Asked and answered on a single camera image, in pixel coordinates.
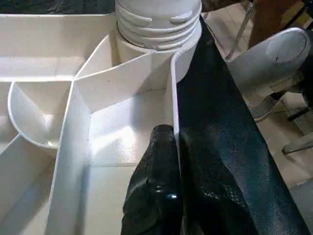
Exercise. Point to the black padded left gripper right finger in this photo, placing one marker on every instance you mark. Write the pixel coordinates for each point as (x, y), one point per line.
(210, 203)

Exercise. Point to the white plastic table leg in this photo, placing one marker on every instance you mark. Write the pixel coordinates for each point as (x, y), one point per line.
(159, 22)

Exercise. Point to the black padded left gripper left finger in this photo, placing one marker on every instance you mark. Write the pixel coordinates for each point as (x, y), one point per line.
(156, 191)

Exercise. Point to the white plastic table top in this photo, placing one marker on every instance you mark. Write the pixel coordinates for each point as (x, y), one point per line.
(85, 110)

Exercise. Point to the thin silver metal bar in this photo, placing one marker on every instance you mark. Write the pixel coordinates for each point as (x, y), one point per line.
(240, 31)

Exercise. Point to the black padded mat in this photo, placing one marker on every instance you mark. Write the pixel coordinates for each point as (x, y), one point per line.
(215, 98)

